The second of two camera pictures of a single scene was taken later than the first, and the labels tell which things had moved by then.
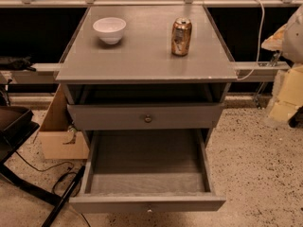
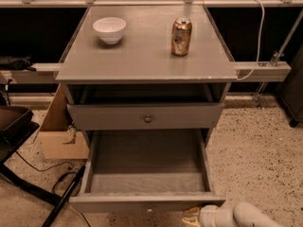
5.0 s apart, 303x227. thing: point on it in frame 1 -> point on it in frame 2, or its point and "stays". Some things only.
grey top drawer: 146,115 stays
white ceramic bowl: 109,29 stays
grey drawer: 147,171 stays
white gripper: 294,37 -> 206,216
